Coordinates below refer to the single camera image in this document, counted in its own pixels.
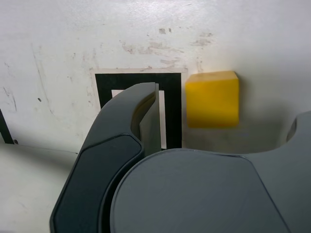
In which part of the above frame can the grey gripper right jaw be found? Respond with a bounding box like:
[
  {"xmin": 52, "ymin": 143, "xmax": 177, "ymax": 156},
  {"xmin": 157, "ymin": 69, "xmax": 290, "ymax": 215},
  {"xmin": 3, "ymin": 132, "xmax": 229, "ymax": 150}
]
[{"xmin": 110, "ymin": 111, "xmax": 311, "ymax": 233}]

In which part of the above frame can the black tape strip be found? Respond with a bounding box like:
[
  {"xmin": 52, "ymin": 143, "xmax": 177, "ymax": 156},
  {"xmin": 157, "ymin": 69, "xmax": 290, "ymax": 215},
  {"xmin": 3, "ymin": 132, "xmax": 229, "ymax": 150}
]
[{"xmin": 0, "ymin": 108, "xmax": 13, "ymax": 145}]

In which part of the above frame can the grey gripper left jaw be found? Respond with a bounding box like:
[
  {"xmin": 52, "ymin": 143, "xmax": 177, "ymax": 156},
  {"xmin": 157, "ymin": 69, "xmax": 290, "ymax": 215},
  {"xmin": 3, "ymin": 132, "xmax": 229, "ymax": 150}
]
[{"xmin": 49, "ymin": 82, "xmax": 161, "ymax": 233}]

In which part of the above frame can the yellow cube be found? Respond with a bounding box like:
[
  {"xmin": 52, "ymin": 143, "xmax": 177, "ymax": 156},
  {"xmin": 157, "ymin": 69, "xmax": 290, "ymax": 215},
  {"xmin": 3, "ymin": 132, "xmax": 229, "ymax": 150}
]
[{"xmin": 185, "ymin": 70, "xmax": 240, "ymax": 129}]

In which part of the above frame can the black tape square outline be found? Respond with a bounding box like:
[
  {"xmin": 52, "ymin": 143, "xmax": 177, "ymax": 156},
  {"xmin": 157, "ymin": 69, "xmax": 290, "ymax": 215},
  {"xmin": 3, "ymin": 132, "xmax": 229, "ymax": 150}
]
[{"xmin": 94, "ymin": 72, "xmax": 183, "ymax": 150}]

